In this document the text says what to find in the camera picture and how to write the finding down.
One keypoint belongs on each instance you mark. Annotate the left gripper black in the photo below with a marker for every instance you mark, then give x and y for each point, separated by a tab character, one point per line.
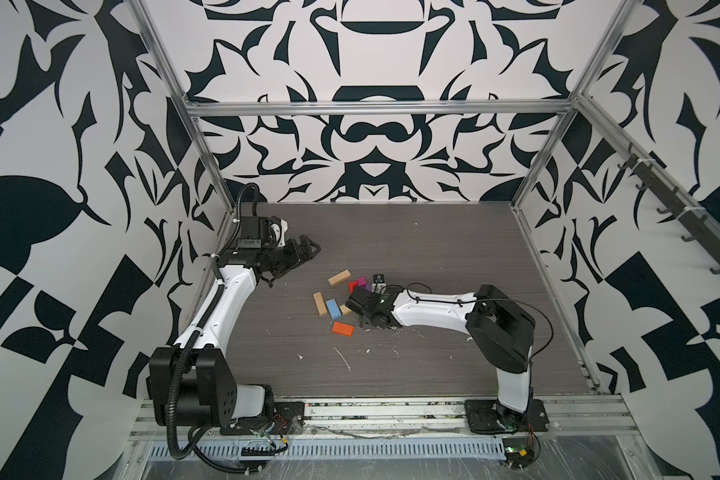
295	257

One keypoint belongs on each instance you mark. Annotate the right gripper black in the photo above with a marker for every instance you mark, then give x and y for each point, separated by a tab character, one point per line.
364	322

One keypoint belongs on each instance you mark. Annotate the natural wood block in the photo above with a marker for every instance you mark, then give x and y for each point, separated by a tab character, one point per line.
343	276
320	304

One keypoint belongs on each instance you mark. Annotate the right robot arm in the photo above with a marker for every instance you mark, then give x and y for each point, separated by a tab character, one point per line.
501	329

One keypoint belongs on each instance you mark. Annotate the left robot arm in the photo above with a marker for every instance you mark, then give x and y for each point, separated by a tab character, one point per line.
190	382

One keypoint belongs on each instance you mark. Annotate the orange wood block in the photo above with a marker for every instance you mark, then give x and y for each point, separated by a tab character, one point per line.
343	329

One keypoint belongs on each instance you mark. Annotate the blue wood block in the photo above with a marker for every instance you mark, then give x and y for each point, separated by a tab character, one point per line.
334	309

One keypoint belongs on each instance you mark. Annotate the green circuit board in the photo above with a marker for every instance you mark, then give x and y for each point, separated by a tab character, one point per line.
519	453

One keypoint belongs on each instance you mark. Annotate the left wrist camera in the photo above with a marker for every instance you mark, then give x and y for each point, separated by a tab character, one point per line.
261	232

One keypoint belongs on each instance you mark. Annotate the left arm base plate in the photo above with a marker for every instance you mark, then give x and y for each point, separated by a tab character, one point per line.
270	418

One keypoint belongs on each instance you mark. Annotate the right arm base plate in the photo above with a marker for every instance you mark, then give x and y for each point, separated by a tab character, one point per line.
489	417

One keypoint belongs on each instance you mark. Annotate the white slotted cable duct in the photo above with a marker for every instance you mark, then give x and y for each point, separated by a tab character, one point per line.
359	449

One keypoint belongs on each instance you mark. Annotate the aluminium frame crossbar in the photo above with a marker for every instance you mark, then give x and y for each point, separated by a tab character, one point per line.
386	107

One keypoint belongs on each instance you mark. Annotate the aluminium front rail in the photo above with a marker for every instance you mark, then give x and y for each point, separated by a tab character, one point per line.
566	415

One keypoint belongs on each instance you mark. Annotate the wall hook rack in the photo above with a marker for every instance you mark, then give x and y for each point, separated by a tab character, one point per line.
677	204

